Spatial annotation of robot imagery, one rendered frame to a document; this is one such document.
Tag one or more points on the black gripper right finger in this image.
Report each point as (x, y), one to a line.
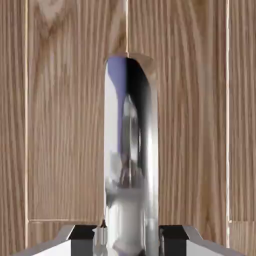
(176, 240)

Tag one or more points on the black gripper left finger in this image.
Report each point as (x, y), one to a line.
(82, 240)

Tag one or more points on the light wood drawer front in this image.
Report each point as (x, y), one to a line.
(66, 120)

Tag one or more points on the light wood cabinet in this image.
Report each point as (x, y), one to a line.
(12, 120)

